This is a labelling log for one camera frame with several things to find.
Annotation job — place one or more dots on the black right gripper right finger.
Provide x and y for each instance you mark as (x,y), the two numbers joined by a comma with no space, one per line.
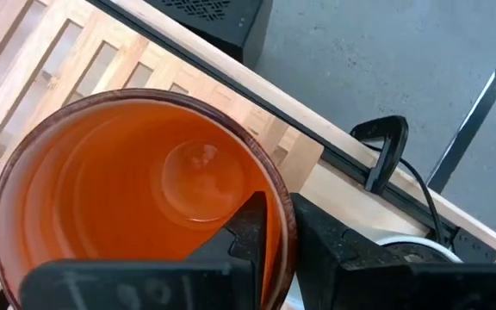
(360,280)

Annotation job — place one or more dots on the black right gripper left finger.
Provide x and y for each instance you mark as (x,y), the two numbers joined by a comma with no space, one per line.
(144,284)

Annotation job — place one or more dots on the orange coffee mug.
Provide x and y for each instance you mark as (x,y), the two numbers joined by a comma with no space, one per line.
(114,181)

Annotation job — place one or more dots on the white rimmed round object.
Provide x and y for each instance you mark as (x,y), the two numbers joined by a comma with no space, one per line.
(420,247)

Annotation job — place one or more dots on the black clamp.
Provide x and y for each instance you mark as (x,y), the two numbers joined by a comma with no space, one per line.
(388,146)

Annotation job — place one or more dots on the black computer case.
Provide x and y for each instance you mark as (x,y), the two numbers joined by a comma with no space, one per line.
(222,21)

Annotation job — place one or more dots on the black table edge rail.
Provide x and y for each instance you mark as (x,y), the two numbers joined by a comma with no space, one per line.
(274,109)

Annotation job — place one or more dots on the black frame post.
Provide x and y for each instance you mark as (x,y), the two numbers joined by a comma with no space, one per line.
(472,116)

